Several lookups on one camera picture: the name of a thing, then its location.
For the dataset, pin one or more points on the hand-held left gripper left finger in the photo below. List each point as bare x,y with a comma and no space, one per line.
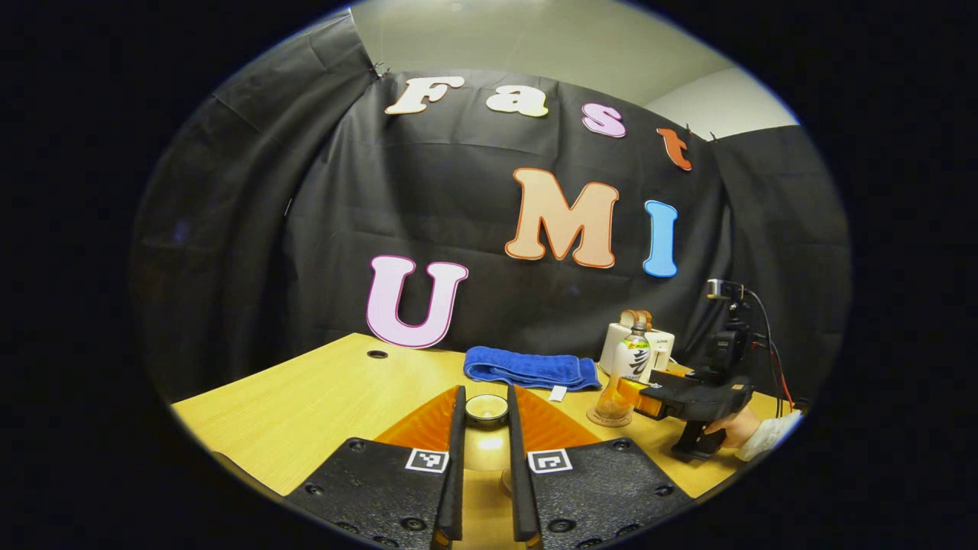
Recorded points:
457,473

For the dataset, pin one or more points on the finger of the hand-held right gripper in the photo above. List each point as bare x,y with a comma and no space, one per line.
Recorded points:
630,393
672,376

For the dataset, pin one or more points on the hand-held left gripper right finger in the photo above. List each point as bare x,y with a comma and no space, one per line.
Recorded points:
519,473

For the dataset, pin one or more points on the clear water bottle white label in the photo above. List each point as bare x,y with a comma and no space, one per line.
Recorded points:
630,359

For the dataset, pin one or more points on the round brown coaster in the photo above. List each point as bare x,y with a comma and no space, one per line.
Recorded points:
607,421

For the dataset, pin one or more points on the cream toaster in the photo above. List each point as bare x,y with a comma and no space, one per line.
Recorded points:
663,347

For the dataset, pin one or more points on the brown toast slice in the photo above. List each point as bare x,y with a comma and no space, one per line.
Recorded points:
626,317
646,315

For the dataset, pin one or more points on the blue towel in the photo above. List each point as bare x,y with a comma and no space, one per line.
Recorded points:
531,368

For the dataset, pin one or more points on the black backdrop cloth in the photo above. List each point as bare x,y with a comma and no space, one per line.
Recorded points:
306,214

